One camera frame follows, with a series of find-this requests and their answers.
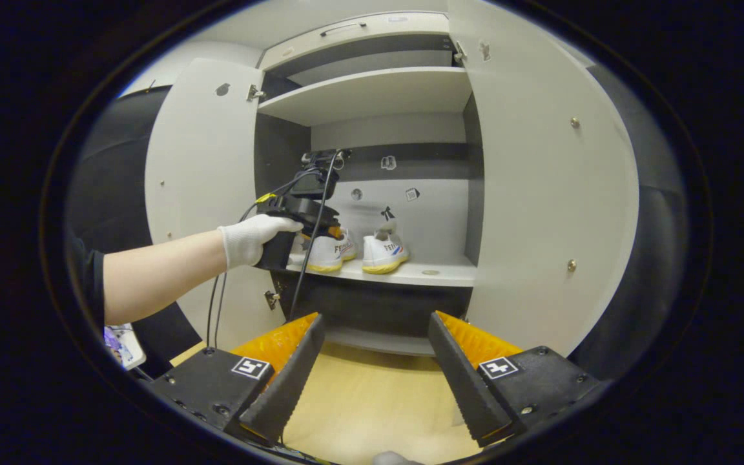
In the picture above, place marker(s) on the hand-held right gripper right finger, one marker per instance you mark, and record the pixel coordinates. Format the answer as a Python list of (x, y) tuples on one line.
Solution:
[(459, 381)]

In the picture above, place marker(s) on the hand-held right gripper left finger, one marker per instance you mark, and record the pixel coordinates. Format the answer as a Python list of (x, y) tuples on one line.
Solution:
[(288, 381)]

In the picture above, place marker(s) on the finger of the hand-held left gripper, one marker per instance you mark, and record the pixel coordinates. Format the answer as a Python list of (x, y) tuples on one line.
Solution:
[(334, 230)]

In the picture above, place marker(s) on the white shoe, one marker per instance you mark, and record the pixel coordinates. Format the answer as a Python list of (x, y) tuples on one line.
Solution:
[(330, 255), (382, 252)]

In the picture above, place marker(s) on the grey shoe cabinet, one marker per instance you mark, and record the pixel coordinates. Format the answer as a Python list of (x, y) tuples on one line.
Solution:
[(372, 206)]

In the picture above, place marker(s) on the grey shoe cabinet door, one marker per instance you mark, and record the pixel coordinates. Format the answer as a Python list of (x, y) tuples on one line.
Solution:
[(540, 194), (197, 161)]

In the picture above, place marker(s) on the white cabinet shelf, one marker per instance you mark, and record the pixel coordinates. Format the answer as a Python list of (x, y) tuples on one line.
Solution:
[(456, 274), (372, 93)]

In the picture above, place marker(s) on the person's black sleeve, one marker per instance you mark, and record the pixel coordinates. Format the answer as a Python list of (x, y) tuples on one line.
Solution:
[(88, 278)]

